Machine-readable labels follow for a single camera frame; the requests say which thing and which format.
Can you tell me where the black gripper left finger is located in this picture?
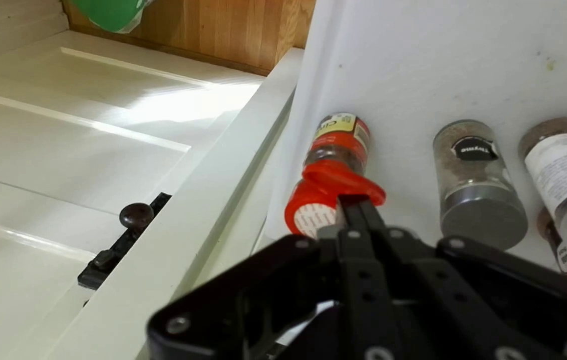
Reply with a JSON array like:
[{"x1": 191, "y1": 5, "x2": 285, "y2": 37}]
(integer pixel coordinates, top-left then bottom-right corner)
[{"x1": 146, "y1": 195, "x2": 404, "y2": 360}]

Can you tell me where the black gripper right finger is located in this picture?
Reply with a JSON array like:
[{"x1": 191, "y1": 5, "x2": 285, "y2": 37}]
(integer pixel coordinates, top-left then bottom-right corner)
[{"x1": 361, "y1": 195, "x2": 567, "y2": 360}]

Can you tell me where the red lid spice container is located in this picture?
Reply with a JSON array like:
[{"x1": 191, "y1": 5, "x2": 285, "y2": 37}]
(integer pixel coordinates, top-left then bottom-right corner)
[{"x1": 283, "y1": 111, "x2": 388, "y2": 240}]

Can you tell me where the steel lid pepper jar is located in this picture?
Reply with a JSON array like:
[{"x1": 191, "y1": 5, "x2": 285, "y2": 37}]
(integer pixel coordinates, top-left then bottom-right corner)
[{"x1": 431, "y1": 118, "x2": 531, "y2": 251}]

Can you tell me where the green plastic container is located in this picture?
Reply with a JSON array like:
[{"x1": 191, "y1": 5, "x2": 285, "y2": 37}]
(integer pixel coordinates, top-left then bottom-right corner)
[{"x1": 70, "y1": 0, "x2": 154, "y2": 36}]

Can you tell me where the white panel door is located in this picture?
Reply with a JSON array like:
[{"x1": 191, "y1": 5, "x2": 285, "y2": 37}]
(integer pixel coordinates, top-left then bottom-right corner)
[{"x1": 0, "y1": 0, "x2": 265, "y2": 360}]

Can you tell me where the black drawer handle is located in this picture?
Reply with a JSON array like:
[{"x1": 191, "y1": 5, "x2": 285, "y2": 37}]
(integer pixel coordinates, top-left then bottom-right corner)
[{"x1": 76, "y1": 190, "x2": 173, "y2": 291}]

